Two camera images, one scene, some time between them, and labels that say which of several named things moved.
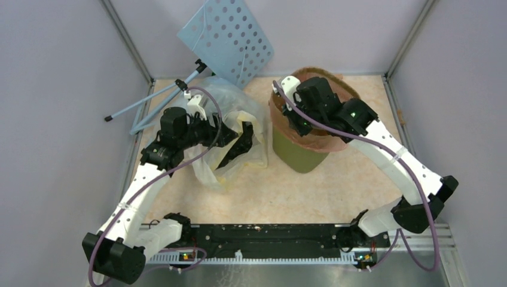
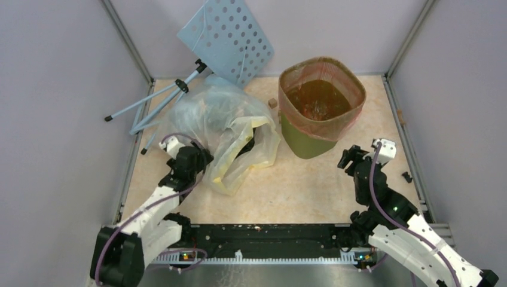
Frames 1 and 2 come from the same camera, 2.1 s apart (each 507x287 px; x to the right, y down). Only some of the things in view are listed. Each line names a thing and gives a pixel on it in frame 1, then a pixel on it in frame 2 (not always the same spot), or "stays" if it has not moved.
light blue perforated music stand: [224, 33] stays
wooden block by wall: [400, 116] stays
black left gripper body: [202, 132] -> [200, 162]
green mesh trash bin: [296, 157] -> [321, 100]
